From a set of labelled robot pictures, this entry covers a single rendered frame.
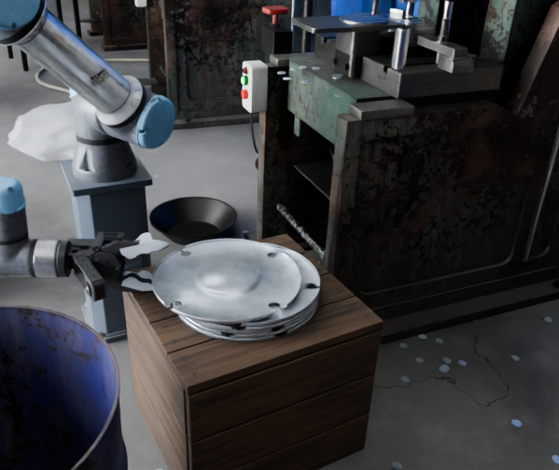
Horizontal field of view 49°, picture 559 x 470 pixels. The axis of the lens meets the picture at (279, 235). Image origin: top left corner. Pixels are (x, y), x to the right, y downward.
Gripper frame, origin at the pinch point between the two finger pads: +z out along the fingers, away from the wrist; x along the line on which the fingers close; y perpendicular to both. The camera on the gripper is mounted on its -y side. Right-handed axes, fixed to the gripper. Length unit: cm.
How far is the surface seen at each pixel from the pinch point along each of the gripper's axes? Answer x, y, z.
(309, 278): 0.6, -1.5, 28.6
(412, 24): -40, 52, 56
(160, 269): 1.1, 0.8, -0.8
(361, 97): -26, 35, 42
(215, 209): 36, 96, 9
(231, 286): -0.1, -6.2, 13.1
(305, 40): -15, 145, 43
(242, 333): 2.9, -16.4, 15.0
